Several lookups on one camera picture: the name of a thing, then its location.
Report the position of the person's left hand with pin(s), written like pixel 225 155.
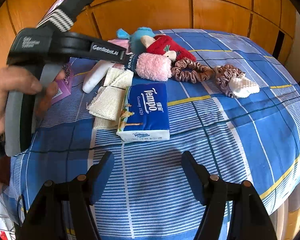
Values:
pixel 10 85

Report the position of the red fluffy sock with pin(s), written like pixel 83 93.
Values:
pixel 167 45

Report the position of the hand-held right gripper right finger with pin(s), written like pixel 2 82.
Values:
pixel 192 177

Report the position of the blue white tissue pack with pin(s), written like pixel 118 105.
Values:
pixel 145 110

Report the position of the pink brown satin scrunchie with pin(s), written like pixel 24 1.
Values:
pixel 202 73

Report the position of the purple cardboard box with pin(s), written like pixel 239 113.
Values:
pixel 63 90

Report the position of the white knit sock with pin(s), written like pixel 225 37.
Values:
pixel 245 88

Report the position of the wooden panelled wardrobe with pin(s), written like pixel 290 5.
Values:
pixel 215 12

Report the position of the blue plush toy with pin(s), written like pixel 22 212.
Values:
pixel 140 33

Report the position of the dark wooden furniture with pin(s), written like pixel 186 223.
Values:
pixel 0 170

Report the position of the cream gauze bandage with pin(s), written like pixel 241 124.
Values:
pixel 105 123
pixel 106 102
pixel 118 77

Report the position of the pink fluffy towel roll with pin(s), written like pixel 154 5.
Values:
pixel 152 67

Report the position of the grey cloth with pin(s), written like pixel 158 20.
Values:
pixel 290 220

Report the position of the light pink cloth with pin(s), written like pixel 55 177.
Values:
pixel 118 43

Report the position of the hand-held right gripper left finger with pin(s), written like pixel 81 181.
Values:
pixel 103 177

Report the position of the white red plastic bag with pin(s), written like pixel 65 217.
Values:
pixel 0 210

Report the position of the blue plaid bed sheet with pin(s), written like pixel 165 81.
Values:
pixel 227 130

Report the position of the mauve satin scrunchie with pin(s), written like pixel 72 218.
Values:
pixel 221 80

